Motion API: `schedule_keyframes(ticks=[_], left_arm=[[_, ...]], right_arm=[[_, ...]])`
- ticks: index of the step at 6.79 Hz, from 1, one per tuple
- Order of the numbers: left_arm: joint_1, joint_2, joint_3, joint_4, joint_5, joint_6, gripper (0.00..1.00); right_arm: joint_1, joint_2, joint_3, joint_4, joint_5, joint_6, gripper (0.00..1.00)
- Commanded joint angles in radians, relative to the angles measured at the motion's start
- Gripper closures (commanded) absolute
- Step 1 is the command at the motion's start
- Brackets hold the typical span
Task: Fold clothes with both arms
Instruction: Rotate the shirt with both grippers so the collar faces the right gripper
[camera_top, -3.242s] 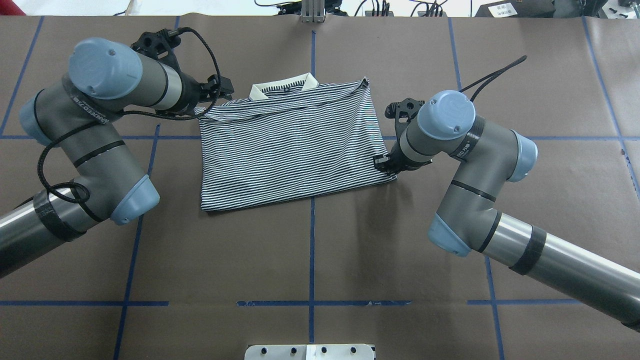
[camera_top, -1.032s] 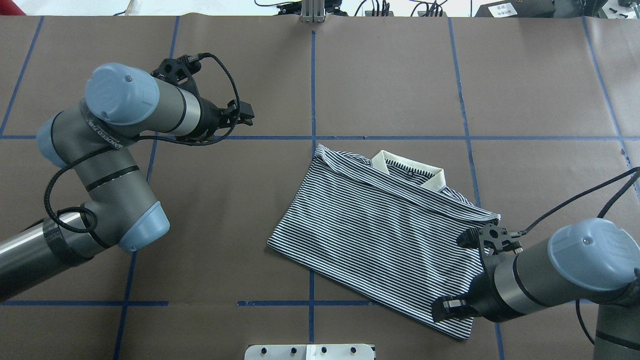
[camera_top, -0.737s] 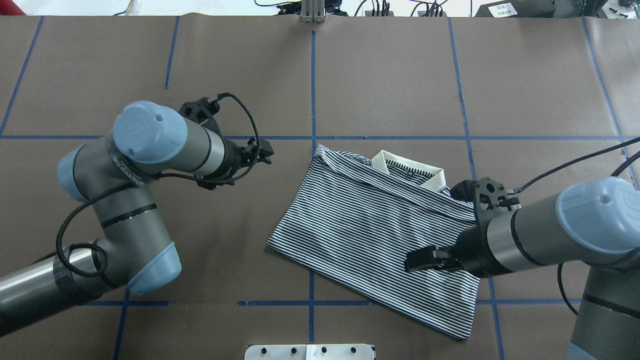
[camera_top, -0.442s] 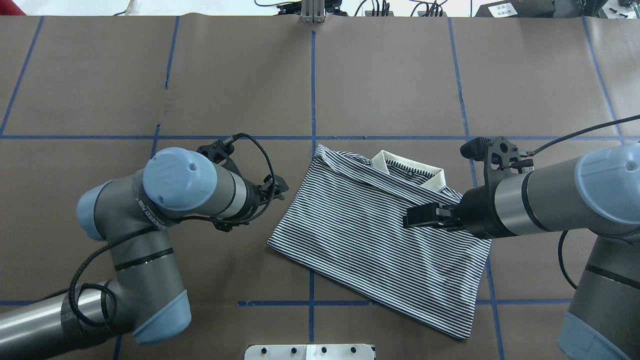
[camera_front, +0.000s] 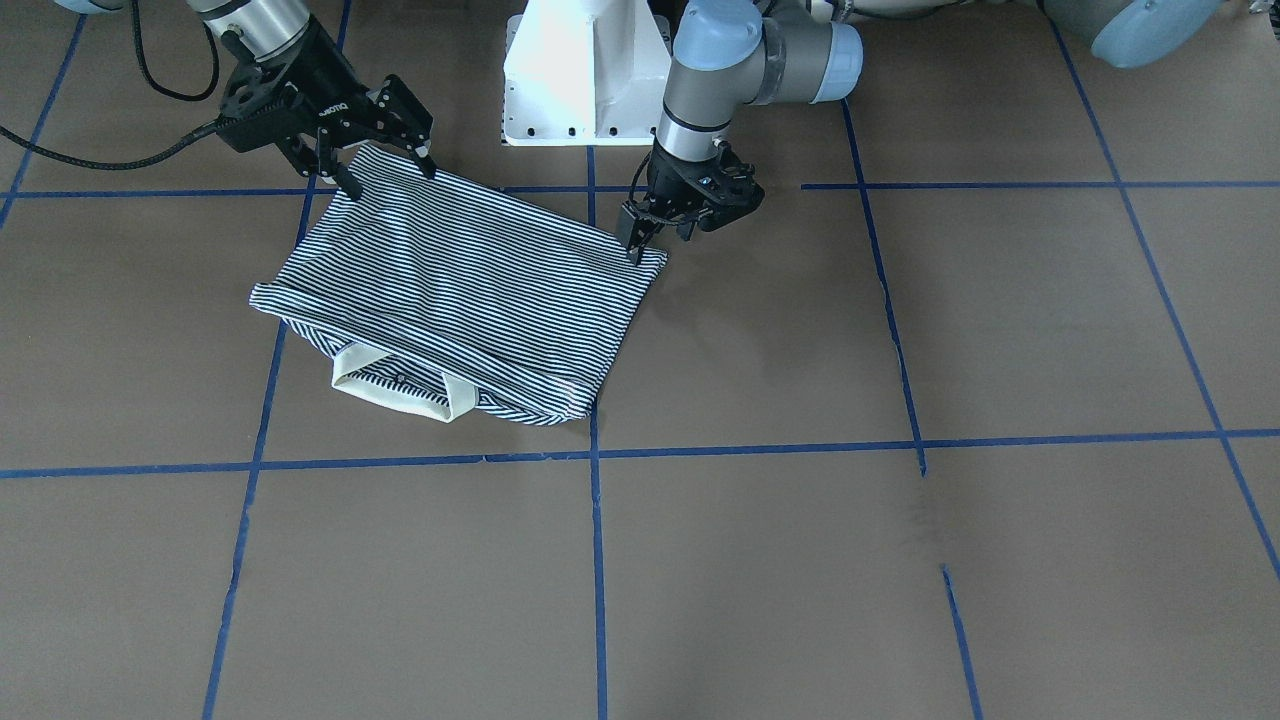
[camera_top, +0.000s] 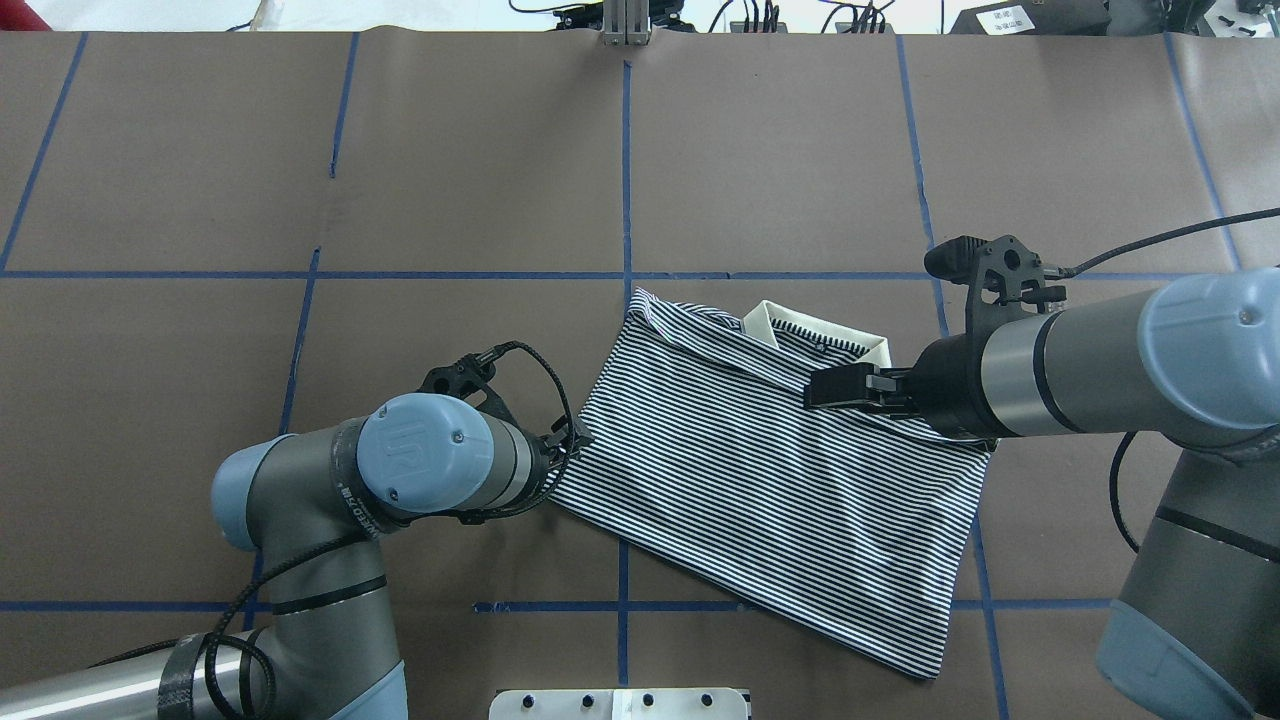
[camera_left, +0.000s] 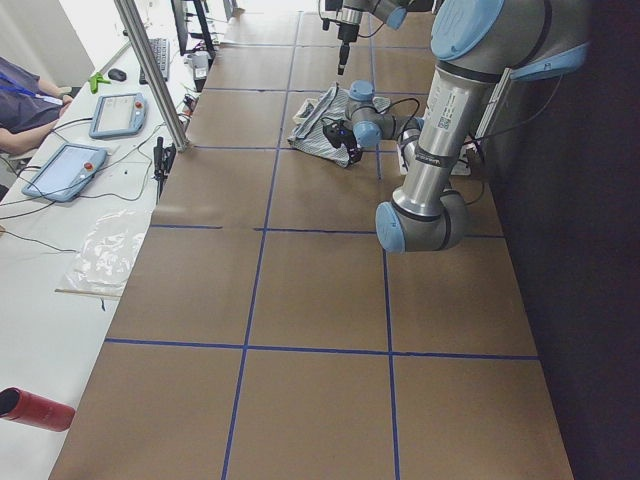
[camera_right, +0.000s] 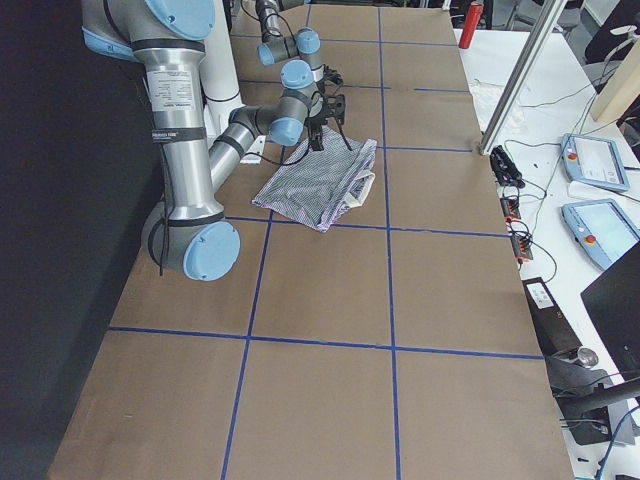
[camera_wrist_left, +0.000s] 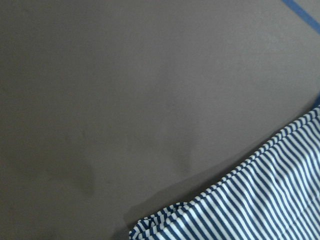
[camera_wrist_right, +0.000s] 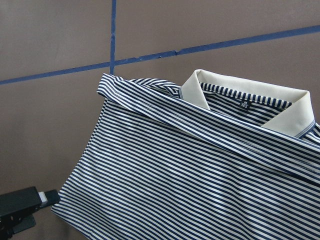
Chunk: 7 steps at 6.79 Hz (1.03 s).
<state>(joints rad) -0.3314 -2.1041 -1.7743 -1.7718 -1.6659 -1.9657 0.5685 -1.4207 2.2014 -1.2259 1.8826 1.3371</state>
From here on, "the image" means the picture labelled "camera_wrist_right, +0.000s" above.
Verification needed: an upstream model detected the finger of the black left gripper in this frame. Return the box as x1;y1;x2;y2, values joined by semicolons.
38;189;61;208

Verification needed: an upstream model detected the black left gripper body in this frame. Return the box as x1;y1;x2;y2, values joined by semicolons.
0;186;42;240

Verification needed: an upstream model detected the navy white striped polo shirt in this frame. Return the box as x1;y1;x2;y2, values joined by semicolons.
52;69;320;240

